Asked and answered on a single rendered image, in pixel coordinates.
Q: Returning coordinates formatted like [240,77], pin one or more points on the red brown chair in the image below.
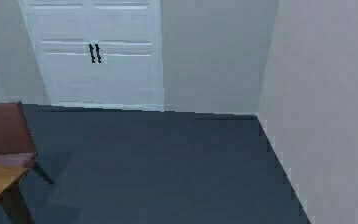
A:
[5,133]

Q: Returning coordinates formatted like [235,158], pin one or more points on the white double room door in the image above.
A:
[97,76]

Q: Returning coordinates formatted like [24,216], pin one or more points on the wooden table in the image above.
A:
[3,186]

